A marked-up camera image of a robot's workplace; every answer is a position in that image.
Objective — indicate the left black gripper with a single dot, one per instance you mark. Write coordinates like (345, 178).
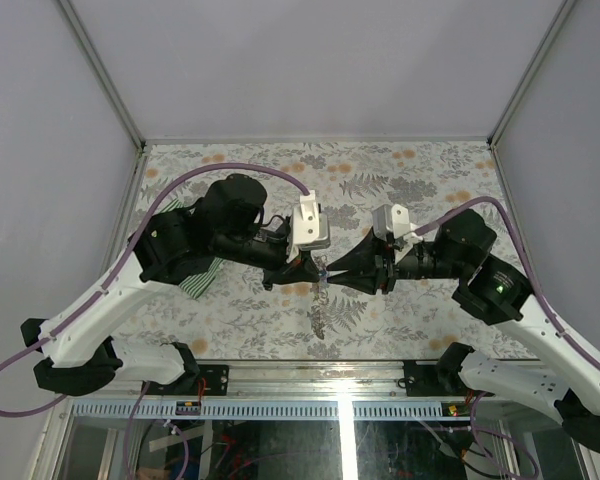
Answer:
(303, 268)

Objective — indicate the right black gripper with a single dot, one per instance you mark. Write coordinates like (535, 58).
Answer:
(370, 265)

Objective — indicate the metal key ring disc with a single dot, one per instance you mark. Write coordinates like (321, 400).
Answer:
(320, 298)

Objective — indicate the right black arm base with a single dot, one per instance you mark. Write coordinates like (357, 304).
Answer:
(439, 379)

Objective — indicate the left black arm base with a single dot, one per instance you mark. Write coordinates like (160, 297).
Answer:
(205, 380)

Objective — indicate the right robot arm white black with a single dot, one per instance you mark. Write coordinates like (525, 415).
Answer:
(496, 293)

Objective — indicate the green striped cloth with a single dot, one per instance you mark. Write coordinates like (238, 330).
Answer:
(196, 285)

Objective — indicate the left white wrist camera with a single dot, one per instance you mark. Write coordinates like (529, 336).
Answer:
(310, 228)

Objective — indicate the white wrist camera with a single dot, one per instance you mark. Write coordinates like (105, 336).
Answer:
(310, 228)
(392, 224)

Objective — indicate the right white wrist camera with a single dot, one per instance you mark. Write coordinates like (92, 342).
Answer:
(392, 224)

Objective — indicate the aluminium front rail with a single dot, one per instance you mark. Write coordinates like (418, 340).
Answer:
(311, 380)

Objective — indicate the left aluminium frame post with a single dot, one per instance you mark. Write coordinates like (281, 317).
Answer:
(87, 47)

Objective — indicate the aluminium frame post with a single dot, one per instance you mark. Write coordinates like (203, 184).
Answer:
(87, 47)
(544, 47)

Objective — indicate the right aluminium frame post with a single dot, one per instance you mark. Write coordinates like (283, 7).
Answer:
(544, 47)

